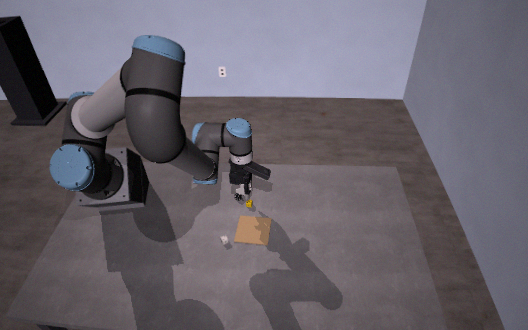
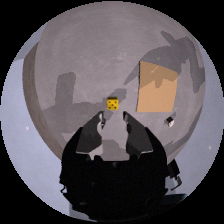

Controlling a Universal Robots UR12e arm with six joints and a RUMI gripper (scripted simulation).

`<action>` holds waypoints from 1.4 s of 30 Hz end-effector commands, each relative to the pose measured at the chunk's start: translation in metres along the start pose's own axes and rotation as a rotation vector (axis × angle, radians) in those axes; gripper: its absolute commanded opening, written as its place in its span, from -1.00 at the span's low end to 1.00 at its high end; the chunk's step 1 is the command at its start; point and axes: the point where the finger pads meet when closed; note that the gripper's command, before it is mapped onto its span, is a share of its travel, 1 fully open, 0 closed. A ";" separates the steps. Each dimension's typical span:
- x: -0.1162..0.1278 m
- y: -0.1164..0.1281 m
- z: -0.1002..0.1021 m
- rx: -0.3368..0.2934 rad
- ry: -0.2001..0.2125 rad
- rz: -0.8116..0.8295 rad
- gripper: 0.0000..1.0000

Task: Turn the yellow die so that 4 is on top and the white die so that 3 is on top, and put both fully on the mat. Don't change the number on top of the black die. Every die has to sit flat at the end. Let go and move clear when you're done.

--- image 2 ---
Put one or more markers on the tan square mat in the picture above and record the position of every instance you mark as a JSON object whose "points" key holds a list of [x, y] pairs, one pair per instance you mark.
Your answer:
{"points": [[157, 88]]}

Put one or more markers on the yellow die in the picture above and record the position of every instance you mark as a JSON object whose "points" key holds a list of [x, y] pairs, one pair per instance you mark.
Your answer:
{"points": [[112, 103]]}

